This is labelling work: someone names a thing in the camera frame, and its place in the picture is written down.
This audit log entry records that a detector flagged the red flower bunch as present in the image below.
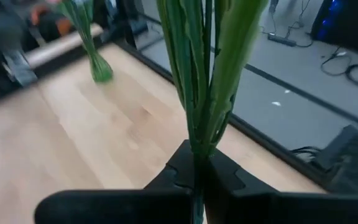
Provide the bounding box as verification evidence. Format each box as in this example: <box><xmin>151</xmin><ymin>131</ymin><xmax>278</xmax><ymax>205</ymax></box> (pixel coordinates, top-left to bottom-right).
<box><xmin>155</xmin><ymin>0</ymin><xmax>270</xmax><ymax>224</ymax></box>

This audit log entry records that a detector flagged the black power strip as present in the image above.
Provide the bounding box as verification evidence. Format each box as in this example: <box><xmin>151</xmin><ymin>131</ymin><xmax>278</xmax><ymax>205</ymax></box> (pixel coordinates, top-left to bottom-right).
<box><xmin>267</xmin><ymin>32</ymin><xmax>298</xmax><ymax>48</ymax></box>

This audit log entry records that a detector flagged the thin black cable loop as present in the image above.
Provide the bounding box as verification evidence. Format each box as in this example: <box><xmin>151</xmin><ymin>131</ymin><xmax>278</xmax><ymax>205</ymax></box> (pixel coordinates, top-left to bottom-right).
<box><xmin>320</xmin><ymin>46</ymin><xmax>349</xmax><ymax>78</ymax></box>

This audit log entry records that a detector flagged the black tower with blue light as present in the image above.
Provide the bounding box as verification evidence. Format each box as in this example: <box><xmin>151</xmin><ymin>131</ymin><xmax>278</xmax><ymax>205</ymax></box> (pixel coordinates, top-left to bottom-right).
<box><xmin>310</xmin><ymin>0</ymin><xmax>358</xmax><ymax>53</ymax></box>

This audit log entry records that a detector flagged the black perforated computer case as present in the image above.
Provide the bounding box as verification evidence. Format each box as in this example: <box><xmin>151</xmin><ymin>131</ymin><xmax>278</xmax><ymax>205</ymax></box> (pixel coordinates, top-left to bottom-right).
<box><xmin>315</xmin><ymin>124</ymin><xmax>358</xmax><ymax>195</ymax></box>

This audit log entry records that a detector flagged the black metal table frame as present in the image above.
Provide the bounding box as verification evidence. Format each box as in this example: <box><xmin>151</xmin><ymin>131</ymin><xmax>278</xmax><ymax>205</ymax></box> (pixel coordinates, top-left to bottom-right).
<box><xmin>0</xmin><ymin>30</ymin><xmax>332</xmax><ymax>190</ymax></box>

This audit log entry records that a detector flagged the orange black vacuum cleaner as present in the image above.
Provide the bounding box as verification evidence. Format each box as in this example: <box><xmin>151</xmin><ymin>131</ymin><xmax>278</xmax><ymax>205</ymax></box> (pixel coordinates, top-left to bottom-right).
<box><xmin>28</xmin><ymin>1</ymin><xmax>76</xmax><ymax>43</ymax></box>

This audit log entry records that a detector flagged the green glass vase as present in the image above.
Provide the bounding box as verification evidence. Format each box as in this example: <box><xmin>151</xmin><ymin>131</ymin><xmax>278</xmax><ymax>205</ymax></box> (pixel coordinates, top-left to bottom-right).
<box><xmin>73</xmin><ymin>18</ymin><xmax>115</xmax><ymax>84</ymax></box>

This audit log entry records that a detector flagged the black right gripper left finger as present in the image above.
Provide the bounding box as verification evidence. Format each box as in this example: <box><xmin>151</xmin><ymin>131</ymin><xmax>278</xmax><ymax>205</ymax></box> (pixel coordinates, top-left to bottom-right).
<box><xmin>34</xmin><ymin>139</ymin><xmax>195</xmax><ymax>224</ymax></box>

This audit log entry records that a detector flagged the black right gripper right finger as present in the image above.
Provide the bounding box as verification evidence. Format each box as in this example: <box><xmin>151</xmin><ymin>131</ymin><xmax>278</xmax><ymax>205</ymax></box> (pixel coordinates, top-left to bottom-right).
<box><xmin>204</xmin><ymin>148</ymin><xmax>358</xmax><ymax>224</ymax></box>

